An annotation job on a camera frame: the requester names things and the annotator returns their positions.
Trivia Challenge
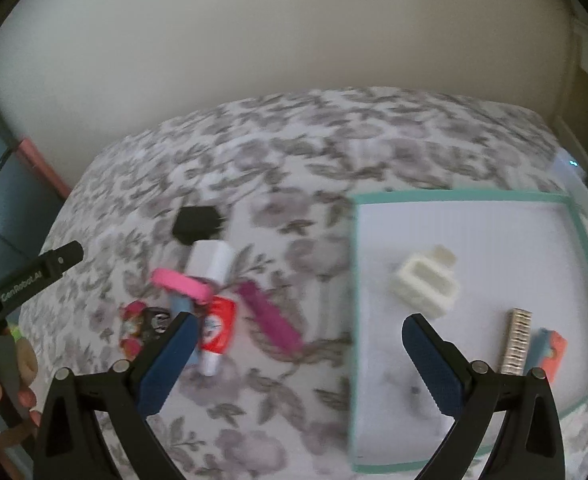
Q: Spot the greek pattern strip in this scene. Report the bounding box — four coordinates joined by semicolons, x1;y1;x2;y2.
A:
500;309;532;376

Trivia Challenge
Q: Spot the salmon blue gravity toy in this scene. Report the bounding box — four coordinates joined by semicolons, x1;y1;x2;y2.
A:
525;328;568;384

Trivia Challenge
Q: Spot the blue salmon folding knife toy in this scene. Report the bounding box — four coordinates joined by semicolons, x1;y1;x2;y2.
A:
169;292;198;366

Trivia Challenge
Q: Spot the pink hat puppy figurine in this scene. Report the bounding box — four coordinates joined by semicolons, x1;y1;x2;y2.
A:
119;300;146;361

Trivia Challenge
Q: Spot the black toy car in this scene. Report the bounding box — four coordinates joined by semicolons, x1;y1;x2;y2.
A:
140;307;172;346

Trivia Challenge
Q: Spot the pink watch band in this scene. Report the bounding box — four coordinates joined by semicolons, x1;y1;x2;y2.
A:
151;268;213;304

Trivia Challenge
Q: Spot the white plastic clip box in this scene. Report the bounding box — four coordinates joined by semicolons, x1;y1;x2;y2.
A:
390;245;461;320

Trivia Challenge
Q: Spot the red white toothpaste tube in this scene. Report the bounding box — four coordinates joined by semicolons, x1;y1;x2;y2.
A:
198;296;236;377

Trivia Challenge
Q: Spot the black power adapter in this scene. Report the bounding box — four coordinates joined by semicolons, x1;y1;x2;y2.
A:
171;206;223;246

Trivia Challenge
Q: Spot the white power adapter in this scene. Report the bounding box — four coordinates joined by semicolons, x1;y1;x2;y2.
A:
185;240;235;286

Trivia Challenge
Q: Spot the purple pen case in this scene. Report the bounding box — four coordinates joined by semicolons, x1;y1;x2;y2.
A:
236;281;303;354

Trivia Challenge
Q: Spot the teal rimmed white tray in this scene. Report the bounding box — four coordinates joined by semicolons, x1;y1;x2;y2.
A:
349;190;588;474

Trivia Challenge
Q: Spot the floral grey white blanket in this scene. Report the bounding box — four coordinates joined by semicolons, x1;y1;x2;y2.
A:
20;88;562;479

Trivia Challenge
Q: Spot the white power strip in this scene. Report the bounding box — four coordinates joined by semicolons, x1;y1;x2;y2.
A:
551;148;586;181

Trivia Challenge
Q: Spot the pink board by wall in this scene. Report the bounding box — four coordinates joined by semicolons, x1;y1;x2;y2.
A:
18;138;70;200

